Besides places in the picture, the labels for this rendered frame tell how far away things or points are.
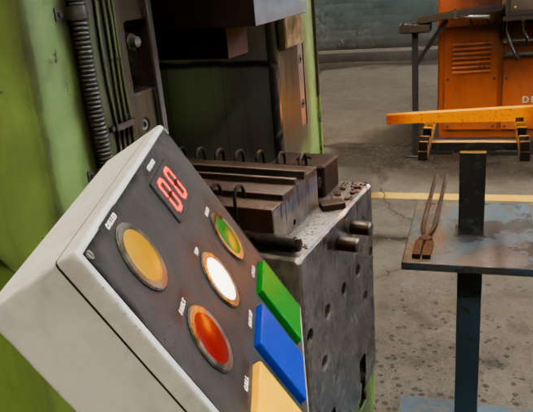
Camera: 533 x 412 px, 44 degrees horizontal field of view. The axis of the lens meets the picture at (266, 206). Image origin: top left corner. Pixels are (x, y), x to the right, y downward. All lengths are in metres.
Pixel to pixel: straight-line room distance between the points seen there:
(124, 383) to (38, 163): 0.45
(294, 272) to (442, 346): 1.51
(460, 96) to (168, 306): 4.26
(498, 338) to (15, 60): 2.09
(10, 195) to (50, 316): 0.48
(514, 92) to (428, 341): 2.50
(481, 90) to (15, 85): 4.04
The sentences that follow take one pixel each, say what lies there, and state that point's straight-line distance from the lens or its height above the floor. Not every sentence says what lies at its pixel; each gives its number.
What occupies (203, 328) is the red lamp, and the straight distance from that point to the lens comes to 0.51.
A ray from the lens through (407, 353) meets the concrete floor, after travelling 2.46.
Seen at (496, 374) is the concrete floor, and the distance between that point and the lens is 2.39.
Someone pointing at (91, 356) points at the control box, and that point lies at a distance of 0.46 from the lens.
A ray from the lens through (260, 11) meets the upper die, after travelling 1.01.
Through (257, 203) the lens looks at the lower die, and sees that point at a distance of 1.10.
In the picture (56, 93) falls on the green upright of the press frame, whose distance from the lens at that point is 0.85.
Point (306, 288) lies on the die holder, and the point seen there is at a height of 0.86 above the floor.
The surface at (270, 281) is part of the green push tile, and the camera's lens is 0.72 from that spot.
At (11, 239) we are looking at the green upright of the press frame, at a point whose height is 1.04.
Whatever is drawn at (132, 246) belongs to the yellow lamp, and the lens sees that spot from 0.48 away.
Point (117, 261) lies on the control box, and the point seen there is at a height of 1.18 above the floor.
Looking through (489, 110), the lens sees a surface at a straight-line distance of 1.60.
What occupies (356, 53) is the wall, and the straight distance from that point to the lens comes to 8.80.
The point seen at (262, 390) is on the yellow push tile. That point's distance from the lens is 0.54.
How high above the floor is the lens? 1.36
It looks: 21 degrees down
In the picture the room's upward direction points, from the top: 5 degrees counter-clockwise
